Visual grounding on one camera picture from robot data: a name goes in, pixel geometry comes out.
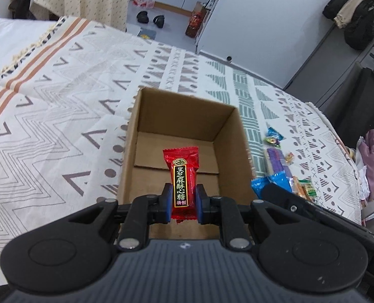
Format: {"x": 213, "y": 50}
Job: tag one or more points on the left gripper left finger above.
{"x": 137, "y": 217}

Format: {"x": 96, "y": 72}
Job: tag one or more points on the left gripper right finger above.
{"x": 224, "y": 213}

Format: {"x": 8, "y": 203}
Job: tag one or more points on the blue snack packet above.
{"x": 279, "y": 179}

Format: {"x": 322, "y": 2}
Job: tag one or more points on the red sesame candy packet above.
{"x": 183, "y": 164}

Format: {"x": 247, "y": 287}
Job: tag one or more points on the small peanut snack packet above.
{"x": 290, "y": 157}

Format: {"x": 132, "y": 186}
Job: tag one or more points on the orange snack packet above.
{"x": 299, "y": 190}

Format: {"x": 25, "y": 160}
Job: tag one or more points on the green biscuit packet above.
{"x": 309, "y": 190}

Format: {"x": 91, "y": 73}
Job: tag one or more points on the purple cake roll packet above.
{"x": 276, "y": 162}

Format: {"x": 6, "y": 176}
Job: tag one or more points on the blue green plum packet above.
{"x": 273, "y": 137}

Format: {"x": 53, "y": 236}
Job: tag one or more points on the brown cardboard box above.
{"x": 164, "y": 120}

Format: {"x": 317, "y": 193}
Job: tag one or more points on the pink cloth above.
{"x": 366, "y": 149}

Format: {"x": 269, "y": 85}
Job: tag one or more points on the black chair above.
{"x": 351, "y": 108}

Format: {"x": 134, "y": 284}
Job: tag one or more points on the patterned bed blanket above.
{"x": 66, "y": 93}

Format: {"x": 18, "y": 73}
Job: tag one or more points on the right black slipper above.
{"x": 159, "y": 21}

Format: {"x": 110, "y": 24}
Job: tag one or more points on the black slipper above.
{"x": 142, "y": 17}
{"x": 159, "y": 21}

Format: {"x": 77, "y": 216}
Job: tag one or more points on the left black slipper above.
{"x": 142, "y": 17}

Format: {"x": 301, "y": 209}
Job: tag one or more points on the red oil bottle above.
{"x": 196, "y": 19}

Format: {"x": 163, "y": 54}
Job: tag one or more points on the hanging clothes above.
{"x": 355, "y": 18}

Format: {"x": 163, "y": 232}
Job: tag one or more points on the red white tissue pack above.
{"x": 144, "y": 4}

